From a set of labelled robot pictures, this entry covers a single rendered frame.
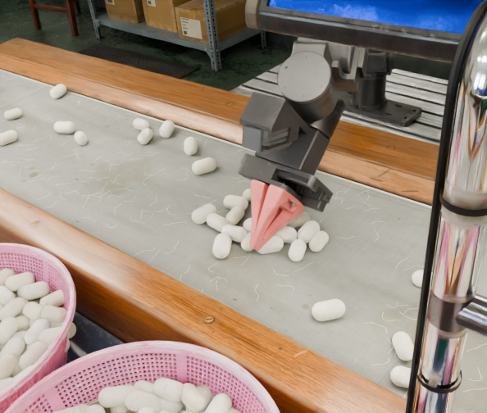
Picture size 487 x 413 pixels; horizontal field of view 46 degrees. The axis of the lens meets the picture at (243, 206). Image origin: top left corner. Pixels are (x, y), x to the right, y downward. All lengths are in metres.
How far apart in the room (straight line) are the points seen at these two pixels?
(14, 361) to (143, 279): 0.16
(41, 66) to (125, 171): 0.49
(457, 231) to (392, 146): 0.58
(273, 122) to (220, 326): 0.21
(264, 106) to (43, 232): 0.34
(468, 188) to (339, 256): 0.43
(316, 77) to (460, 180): 0.36
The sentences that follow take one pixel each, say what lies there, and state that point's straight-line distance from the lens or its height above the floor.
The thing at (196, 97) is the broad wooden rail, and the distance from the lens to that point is 1.05.
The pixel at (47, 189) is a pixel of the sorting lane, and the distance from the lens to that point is 0.91.
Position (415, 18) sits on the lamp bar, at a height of 1.07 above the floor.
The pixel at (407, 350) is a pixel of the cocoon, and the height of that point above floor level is 0.76.
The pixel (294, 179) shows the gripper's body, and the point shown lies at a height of 0.84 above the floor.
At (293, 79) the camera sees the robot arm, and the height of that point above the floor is 0.95.
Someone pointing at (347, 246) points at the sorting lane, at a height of 0.74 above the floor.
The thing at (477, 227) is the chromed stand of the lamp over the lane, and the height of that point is 1.02.
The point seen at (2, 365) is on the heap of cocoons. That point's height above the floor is 0.75.
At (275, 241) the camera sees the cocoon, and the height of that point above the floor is 0.76.
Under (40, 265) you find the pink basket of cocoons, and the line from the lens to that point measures 0.74.
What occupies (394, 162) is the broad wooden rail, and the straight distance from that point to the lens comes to 0.82.
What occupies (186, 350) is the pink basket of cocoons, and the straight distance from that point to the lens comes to 0.57.
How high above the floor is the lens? 1.19
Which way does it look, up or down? 35 degrees down
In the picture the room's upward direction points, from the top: 6 degrees counter-clockwise
